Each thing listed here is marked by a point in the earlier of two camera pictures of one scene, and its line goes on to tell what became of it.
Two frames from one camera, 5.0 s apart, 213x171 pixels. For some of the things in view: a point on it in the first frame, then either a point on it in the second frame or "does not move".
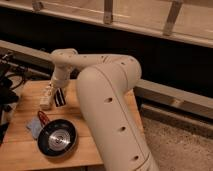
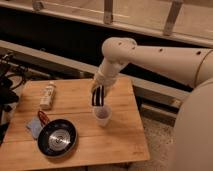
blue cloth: [35, 126] does not move
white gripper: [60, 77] → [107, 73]
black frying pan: [56, 137] does not move
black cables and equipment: [9, 80] does not move
